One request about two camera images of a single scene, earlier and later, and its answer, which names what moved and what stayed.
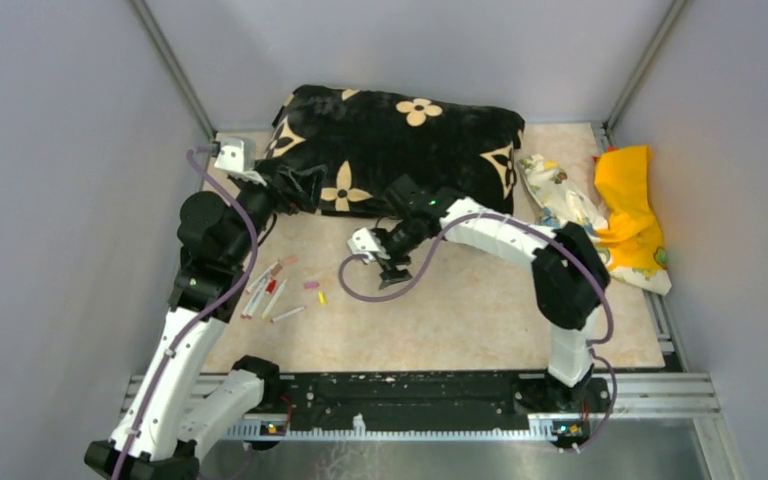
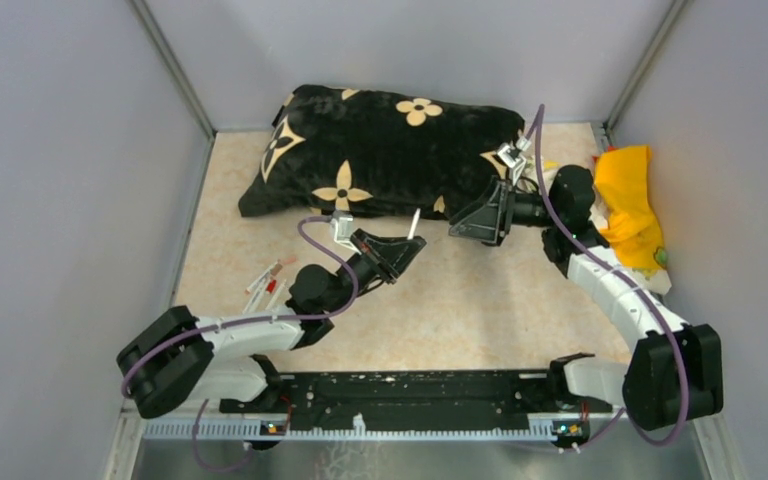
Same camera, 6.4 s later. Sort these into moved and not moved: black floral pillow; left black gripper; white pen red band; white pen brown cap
Moved: left black gripper
Not moved: black floral pillow; white pen brown cap; white pen red band
